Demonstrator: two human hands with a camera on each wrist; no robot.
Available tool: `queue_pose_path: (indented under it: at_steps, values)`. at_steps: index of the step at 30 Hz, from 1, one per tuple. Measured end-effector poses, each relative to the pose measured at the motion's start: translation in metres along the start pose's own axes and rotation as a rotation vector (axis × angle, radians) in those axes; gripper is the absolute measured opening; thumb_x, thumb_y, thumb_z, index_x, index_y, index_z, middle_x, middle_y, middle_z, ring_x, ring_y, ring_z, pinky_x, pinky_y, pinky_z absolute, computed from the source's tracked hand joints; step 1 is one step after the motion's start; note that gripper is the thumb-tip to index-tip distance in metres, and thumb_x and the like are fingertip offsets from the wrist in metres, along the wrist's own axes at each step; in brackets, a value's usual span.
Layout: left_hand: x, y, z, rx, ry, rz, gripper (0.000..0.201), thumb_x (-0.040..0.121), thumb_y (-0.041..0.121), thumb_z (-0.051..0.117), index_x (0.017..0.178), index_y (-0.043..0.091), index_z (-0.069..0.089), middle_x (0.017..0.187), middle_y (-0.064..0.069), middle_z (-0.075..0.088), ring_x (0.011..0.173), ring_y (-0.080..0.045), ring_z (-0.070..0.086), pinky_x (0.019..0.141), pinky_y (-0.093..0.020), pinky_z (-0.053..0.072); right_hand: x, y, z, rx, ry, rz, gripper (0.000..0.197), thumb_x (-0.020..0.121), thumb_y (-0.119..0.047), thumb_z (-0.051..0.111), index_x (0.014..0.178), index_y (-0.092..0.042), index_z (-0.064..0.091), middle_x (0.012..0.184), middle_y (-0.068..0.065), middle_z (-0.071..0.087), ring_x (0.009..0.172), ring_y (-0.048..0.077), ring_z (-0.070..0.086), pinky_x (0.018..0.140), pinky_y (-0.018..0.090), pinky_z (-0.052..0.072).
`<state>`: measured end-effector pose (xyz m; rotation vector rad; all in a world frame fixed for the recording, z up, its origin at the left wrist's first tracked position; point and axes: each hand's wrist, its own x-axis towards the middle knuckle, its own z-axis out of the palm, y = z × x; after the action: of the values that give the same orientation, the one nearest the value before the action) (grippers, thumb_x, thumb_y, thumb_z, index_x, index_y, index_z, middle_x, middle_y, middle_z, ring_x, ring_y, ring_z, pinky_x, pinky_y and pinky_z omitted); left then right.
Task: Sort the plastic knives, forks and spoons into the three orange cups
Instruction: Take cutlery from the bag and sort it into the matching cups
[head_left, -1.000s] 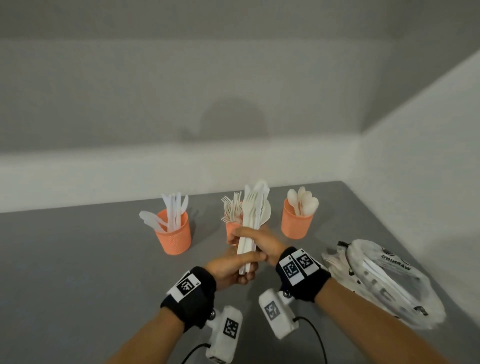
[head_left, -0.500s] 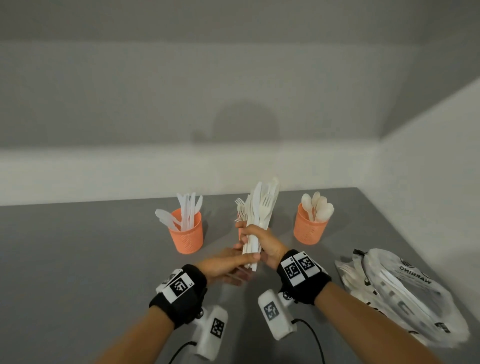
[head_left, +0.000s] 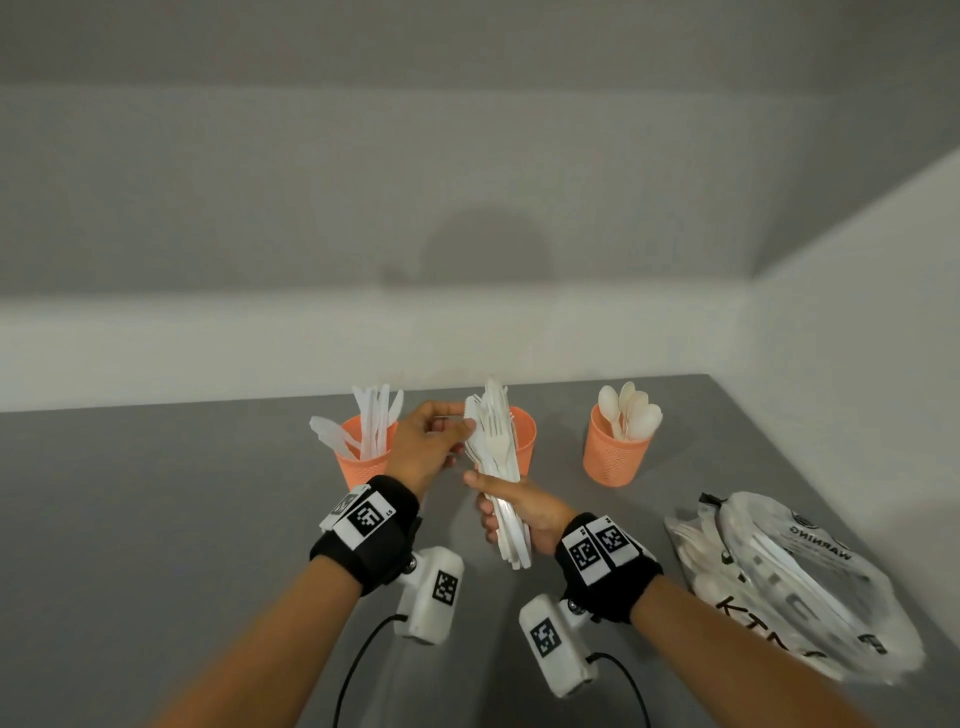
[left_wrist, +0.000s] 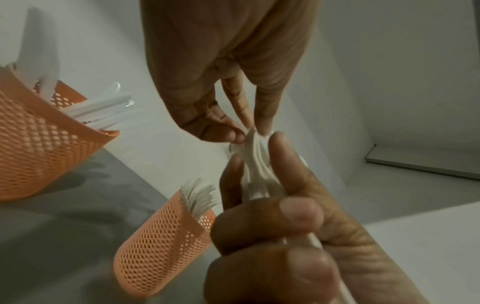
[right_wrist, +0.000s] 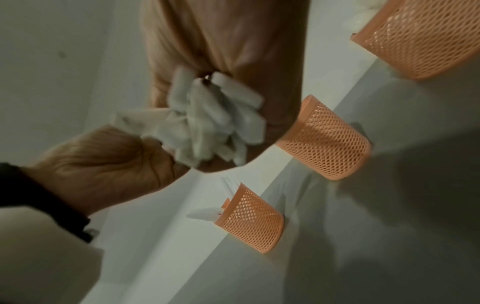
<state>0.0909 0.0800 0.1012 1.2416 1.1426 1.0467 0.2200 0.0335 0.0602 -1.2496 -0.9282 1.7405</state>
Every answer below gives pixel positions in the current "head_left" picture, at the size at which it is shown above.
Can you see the person's left hand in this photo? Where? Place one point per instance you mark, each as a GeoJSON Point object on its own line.
{"type": "Point", "coordinates": [420, 450]}

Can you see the person's right hand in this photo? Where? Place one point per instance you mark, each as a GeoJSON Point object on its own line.
{"type": "Point", "coordinates": [544, 517]}

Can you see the white plastic knife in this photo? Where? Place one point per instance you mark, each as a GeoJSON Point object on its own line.
{"type": "Point", "coordinates": [330, 433]}
{"type": "Point", "coordinates": [395, 405]}

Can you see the bunch of white plastic knives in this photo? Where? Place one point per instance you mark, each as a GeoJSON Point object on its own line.
{"type": "Point", "coordinates": [371, 420]}

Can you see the orange mesh cup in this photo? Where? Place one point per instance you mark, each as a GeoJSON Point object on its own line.
{"type": "Point", "coordinates": [525, 442]}
{"type": "Point", "coordinates": [615, 461]}
{"type": "Point", "coordinates": [360, 472]}

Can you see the bunch of white plastic cutlery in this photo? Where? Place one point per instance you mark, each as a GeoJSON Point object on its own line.
{"type": "Point", "coordinates": [495, 427]}

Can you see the bunch of white plastic spoons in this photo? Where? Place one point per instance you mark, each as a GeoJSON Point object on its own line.
{"type": "Point", "coordinates": [645, 420]}

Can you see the clear plastic zip bag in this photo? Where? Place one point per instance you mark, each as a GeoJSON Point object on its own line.
{"type": "Point", "coordinates": [877, 607]}

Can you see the person's left forearm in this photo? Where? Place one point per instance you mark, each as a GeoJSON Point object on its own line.
{"type": "Point", "coordinates": [262, 652]}

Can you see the person's right forearm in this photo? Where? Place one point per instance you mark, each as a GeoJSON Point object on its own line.
{"type": "Point", "coordinates": [742, 660]}

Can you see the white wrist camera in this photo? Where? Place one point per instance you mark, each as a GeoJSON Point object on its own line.
{"type": "Point", "coordinates": [562, 667]}

